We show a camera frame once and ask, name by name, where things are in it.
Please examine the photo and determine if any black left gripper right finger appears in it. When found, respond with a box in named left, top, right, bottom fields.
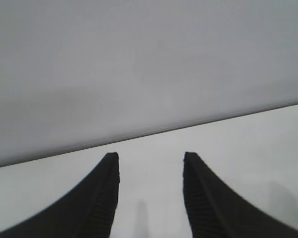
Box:
left=183, top=151, right=298, bottom=238

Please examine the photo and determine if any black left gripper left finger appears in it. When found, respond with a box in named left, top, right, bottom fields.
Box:
left=0, top=151, right=121, bottom=238

